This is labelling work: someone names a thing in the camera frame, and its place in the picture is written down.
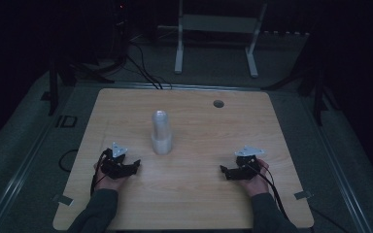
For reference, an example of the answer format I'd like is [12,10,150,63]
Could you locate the person's left hand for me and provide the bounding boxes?
[92,161,128,192]

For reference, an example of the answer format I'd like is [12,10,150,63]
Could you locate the right hand-held gripper cable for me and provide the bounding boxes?
[245,160,290,221]

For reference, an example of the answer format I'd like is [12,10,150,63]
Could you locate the black looped floor cable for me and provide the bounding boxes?
[58,149,80,173]

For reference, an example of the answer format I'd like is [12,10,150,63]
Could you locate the hand-held gripper cable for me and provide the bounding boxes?
[245,160,290,221]
[89,150,109,197]

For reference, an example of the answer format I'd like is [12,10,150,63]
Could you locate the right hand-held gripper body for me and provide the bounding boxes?
[232,145,267,181]

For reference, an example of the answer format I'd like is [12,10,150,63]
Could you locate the dark equipment rack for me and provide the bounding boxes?
[108,0,131,61]

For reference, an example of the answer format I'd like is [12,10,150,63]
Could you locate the black tripod stand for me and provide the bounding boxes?
[261,61,341,127]
[47,59,116,117]

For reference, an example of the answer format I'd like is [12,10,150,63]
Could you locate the left hand-held gripper cable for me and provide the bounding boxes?
[89,150,109,197]

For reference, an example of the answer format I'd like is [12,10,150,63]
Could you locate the grey table bracket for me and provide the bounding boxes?
[293,190,314,201]
[51,193,75,207]

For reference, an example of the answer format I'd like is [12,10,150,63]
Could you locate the person's right hand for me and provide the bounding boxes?
[239,158,271,198]

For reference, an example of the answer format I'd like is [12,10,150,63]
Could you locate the white power strip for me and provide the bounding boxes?
[262,30,311,37]

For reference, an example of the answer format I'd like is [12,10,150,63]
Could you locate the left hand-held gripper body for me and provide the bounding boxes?
[99,142,136,181]

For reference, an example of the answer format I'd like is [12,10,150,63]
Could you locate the white metal stand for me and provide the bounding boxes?
[174,0,269,79]

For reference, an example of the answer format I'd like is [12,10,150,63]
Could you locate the tall clear domed plastic tube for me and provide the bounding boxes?
[152,110,170,139]

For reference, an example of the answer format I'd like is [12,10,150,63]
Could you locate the wide clear plastic base cup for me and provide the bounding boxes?
[151,134,173,156]

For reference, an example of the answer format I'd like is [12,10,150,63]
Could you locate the bundle of black floor cables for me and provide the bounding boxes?
[74,40,173,90]

